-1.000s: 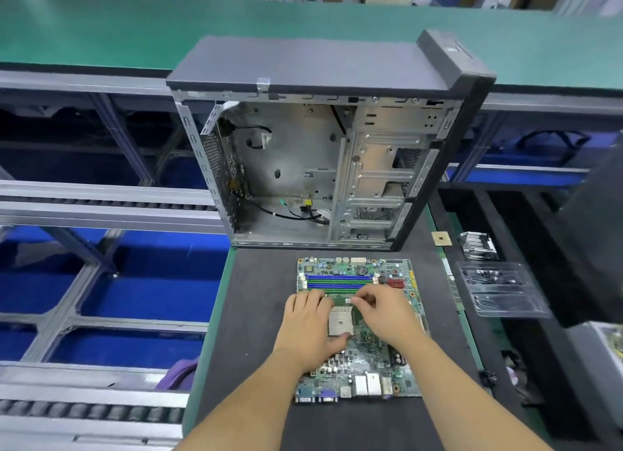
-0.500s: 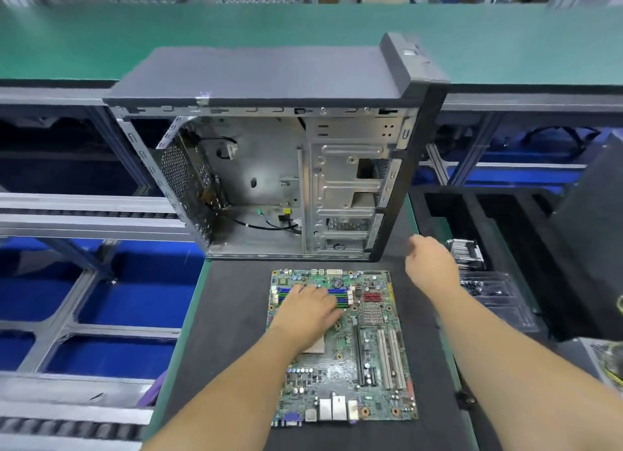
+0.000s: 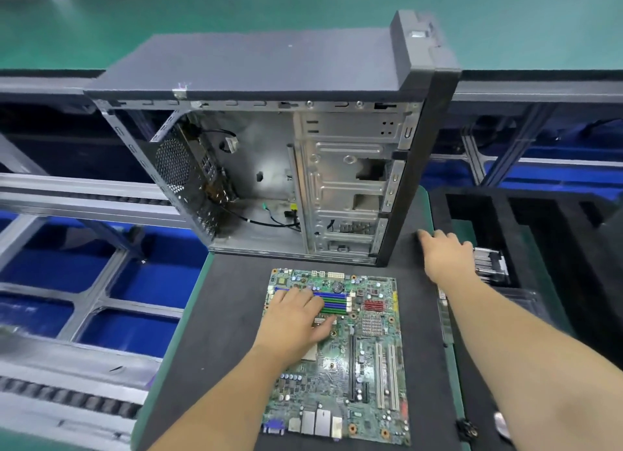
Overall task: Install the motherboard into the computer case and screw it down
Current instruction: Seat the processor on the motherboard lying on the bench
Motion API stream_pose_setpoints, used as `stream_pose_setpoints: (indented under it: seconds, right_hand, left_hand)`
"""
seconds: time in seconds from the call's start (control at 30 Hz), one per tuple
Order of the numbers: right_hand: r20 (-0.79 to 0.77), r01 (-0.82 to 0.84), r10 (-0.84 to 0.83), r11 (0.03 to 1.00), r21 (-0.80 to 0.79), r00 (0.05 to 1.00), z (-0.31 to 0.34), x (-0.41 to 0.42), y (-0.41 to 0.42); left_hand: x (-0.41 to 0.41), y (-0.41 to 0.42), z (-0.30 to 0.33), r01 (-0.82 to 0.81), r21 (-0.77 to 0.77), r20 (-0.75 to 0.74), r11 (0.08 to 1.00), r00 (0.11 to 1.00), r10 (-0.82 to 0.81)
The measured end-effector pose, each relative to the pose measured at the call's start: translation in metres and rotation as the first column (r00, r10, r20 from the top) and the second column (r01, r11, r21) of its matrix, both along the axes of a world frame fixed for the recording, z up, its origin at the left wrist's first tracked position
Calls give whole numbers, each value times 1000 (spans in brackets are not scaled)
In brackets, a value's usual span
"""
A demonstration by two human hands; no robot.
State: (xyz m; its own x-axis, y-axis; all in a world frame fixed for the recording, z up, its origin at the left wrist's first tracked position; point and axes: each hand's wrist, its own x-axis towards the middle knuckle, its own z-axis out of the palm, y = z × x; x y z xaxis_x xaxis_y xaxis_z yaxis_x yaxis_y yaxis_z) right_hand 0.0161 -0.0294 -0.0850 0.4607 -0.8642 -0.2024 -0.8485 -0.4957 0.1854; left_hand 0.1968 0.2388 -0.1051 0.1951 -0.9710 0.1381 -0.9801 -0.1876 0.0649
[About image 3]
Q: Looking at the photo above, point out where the person's left hand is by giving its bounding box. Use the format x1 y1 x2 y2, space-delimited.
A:
251 286 337 371

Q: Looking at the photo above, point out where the black CPU cooler fan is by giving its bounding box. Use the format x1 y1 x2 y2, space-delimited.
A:
473 246 511 284

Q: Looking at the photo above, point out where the person's left forearm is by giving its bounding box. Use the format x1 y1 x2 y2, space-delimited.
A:
146 350 298 451

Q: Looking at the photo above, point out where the clear plastic screw tray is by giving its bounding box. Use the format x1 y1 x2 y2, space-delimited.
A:
438 286 552 322

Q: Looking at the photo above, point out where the green conveyor belt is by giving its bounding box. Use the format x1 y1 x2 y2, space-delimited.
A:
0 0 623 79

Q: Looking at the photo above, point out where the green motherboard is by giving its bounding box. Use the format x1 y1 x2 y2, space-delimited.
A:
259 267 412 447

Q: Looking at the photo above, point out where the grey flat metal rail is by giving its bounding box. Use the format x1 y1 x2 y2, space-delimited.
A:
0 171 192 229

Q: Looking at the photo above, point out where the person's right forearm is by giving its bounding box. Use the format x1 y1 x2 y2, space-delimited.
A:
443 273 623 451

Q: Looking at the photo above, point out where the grey metal computer case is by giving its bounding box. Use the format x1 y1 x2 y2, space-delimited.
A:
86 9 463 268

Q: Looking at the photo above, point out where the person's right hand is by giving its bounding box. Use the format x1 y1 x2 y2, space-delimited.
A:
417 228 478 289

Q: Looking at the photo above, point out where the grey roller conveyor rail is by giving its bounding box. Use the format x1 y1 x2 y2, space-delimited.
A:
0 327 165 439

